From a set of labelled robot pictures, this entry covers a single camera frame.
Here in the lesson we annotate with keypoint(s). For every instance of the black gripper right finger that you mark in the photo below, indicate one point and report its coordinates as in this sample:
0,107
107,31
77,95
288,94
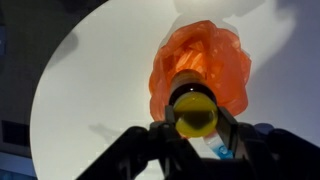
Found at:
263,153

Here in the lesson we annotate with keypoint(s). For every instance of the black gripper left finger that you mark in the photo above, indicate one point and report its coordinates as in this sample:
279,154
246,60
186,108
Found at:
156,150

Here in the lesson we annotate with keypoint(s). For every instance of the black bottle with yellow cap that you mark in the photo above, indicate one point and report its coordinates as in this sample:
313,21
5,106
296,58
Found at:
193,106

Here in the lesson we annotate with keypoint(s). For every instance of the blue capped bottle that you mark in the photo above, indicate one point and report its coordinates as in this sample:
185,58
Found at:
218,149

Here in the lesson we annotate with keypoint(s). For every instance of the orange plastic bag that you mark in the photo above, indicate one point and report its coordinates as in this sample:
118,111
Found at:
220,60

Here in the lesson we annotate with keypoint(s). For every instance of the dark floor box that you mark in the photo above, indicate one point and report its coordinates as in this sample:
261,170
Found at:
15,133

